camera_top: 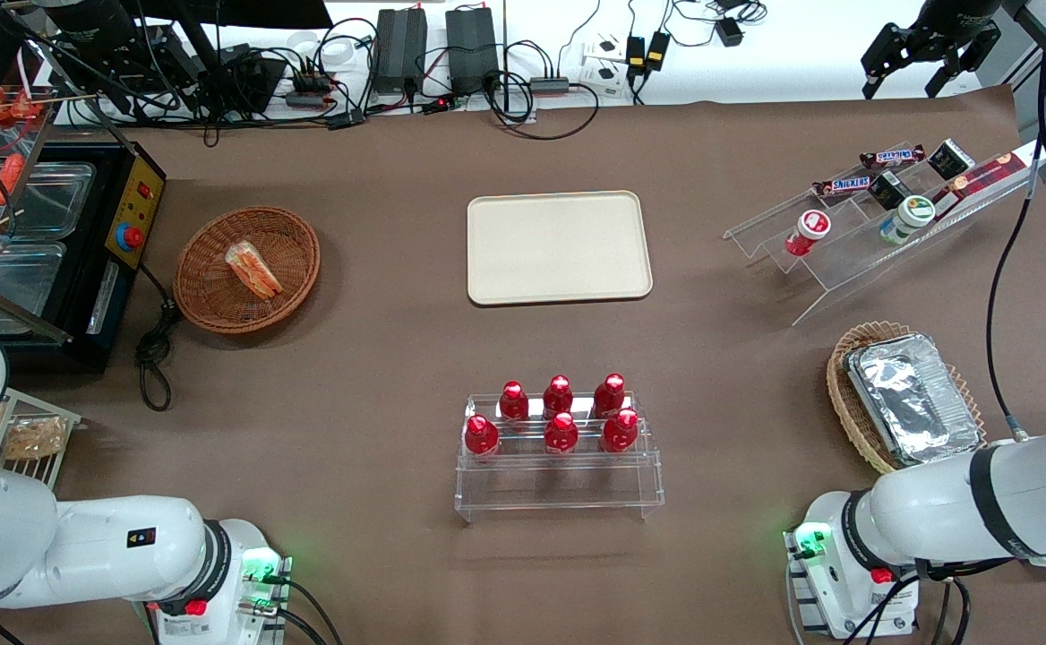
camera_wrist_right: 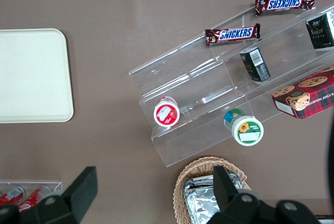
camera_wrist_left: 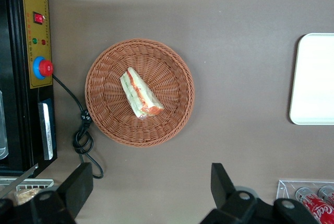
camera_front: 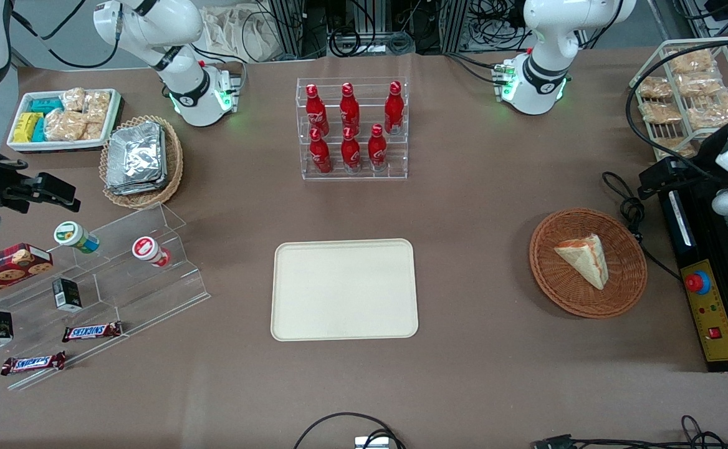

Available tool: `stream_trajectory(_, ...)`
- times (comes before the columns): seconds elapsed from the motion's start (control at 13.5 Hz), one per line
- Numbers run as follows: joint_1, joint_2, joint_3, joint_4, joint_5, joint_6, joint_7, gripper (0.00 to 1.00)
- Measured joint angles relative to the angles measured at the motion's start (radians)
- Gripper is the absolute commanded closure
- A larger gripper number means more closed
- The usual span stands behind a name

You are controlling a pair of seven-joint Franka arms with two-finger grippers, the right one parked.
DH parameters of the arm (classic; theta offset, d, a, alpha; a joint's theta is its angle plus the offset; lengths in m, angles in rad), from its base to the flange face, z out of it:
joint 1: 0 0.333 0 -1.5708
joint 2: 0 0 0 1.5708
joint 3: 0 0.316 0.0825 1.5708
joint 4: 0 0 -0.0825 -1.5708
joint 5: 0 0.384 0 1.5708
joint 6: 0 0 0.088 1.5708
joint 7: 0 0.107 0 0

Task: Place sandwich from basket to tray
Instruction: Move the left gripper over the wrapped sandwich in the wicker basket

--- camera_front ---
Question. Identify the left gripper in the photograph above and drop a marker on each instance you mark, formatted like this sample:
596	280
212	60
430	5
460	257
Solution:
699	163

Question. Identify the silver foil food packs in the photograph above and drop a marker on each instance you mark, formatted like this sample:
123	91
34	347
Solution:
136	159

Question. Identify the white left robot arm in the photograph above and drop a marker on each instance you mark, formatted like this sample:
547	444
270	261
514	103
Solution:
551	37

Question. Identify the clear bag rice crackers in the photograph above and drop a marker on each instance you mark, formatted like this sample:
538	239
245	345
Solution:
74	98
97	105
94	130
65	126

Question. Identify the aluminium frame post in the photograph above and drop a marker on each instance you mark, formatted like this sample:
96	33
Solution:
289	28
454	25

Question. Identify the round brown wicker basket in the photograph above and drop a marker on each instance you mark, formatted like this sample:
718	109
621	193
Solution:
626	287

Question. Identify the red emergency stop button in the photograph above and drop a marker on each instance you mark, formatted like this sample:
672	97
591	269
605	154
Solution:
697	282

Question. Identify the cream plastic tray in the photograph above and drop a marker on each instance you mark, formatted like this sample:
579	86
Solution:
344	290

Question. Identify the oval light wicker basket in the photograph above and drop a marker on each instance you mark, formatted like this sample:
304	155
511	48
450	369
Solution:
174	168

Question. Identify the beige cloth bag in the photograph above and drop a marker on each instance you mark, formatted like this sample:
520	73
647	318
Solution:
239	31

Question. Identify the Snickers chocolate bar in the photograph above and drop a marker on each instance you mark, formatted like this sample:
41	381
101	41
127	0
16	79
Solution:
33	363
93	331

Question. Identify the green lid yogurt cup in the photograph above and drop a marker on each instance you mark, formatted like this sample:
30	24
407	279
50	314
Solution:
70	234

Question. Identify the red cola bottle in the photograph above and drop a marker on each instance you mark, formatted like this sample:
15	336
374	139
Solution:
316	112
320	156
349	111
377	149
351	153
394	111

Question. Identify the clear acrylic bottle rack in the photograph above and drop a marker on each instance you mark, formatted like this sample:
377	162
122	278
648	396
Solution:
395	168

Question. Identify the teal snack pack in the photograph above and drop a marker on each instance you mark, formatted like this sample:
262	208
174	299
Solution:
39	131
46	105

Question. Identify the black box yellow control panel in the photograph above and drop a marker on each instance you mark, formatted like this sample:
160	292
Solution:
722	349

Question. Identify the small silver device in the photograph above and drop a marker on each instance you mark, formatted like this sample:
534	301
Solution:
371	443

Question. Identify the clear acrylic tiered shelf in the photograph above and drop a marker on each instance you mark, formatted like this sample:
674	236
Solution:
152	299

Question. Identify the red tartan cookie box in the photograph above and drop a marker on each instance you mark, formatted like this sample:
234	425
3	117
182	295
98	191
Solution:
2	268

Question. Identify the bagged brown pastry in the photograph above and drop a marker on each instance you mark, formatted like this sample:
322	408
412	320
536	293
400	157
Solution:
661	113
691	61
710	112
700	84
675	146
655	88

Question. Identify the yellow snack pack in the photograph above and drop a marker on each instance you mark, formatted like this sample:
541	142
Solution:
22	133
28	120

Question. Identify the triangle sandwich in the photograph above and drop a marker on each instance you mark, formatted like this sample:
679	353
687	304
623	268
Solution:
585	259

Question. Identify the white rectangular snack tray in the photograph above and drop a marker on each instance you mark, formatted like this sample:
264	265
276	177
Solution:
58	144

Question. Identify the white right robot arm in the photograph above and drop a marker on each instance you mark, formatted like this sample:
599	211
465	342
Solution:
177	25

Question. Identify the red lid yogurt cup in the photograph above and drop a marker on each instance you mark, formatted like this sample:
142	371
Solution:
146	248

